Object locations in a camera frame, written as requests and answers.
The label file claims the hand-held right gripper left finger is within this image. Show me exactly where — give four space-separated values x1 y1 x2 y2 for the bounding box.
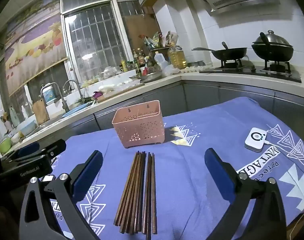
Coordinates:
19 150 104 240

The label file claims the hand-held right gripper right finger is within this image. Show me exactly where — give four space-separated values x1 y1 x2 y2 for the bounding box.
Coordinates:
204 148 287 240

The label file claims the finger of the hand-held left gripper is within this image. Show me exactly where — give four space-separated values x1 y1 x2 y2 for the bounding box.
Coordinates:
12 139 67 161
7 141 40 159

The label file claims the pile of wooden chopsticks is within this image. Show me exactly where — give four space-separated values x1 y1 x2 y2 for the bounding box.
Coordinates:
114 151 158 235

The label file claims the pink perforated utensil basket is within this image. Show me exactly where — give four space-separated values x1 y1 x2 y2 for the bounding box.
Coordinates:
112 100 165 148

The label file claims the pale blue basin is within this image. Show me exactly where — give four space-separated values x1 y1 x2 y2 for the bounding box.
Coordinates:
17 120 38 135

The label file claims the green bowl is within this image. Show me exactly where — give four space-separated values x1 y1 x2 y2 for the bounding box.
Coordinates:
0 137 12 155

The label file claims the blue printed cloth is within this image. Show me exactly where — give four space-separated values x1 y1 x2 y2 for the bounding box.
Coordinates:
45 97 304 240

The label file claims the pale green bottle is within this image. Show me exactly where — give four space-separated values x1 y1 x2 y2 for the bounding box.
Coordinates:
9 106 18 128

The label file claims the small wooden cutting board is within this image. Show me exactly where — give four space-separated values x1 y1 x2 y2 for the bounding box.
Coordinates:
32 99 50 125

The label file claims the blue sink basin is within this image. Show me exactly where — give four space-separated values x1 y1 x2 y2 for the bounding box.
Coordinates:
62 104 92 118

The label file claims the grey angular faucet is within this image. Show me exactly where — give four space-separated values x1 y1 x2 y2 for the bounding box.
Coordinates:
40 82 70 113

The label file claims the white square device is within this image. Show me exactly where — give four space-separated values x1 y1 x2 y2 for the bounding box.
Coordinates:
244 127 268 152

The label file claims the white container with blue label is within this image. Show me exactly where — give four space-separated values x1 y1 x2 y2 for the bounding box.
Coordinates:
43 84 58 104

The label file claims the curved steel faucet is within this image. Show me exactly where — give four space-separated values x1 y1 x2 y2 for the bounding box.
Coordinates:
62 79 85 100

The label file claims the long wooden cutting board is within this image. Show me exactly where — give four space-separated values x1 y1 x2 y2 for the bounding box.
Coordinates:
96 82 145 103

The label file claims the black gas stove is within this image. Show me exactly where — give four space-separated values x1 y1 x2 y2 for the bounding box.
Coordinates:
199 59 302 83

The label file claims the row of white eggs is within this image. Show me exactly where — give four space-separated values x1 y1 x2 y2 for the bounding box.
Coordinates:
182 65 212 73

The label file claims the steel plate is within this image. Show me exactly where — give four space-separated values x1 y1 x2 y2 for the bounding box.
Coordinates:
139 71 162 83

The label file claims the barred window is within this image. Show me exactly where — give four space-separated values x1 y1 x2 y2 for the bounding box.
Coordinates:
62 0 142 80

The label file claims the group of condiment bottles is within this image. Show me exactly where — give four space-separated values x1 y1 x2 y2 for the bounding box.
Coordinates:
119 47 155 77

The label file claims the yellow cooking oil bottle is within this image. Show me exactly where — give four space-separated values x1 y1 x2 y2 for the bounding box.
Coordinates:
167 44 187 70

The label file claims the white plastic jug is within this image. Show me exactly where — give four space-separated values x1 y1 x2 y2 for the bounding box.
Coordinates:
154 51 169 72

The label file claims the black lidded wok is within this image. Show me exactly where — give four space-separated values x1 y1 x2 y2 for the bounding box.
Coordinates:
251 30 294 62

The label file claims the pile of snack bags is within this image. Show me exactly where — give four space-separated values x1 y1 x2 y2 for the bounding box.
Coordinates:
142 31 179 49

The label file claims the steel wok lid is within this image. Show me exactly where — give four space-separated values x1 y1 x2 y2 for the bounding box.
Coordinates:
252 30 293 47

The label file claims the fruit print wall poster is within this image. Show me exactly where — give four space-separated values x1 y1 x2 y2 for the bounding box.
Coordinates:
3 0 70 95

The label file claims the black wok with handle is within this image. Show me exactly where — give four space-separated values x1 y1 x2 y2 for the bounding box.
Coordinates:
191 42 248 61

